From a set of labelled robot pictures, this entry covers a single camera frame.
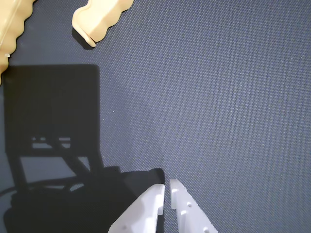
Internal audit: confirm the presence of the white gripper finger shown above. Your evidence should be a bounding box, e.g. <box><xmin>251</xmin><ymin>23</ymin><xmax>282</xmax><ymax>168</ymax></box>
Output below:
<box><xmin>108</xmin><ymin>184</ymin><xmax>166</xmax><ymax>233</ymax></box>
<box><xmin>170</xmin><ymin>179</ymin><xmax>218</xmax><ymax>233</ymax></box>

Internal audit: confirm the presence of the yellow crinkle fry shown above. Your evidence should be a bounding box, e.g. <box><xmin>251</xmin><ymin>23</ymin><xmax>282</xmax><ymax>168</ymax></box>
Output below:
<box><xmin>71</xmin><ymin>0</ymin><xmax>135</xmax><ymax>47</ymax></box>
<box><xmin>0</xmin><ymin>0</ymin><xmax>39</xmax><ymax>85</ymax></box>

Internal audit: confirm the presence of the black rubber mat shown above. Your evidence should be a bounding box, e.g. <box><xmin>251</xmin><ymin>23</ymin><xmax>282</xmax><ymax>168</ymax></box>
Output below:
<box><xmin>0</xmin><ymin>0</ymin><xmax>311</xmax><ymax>233</ymax></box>

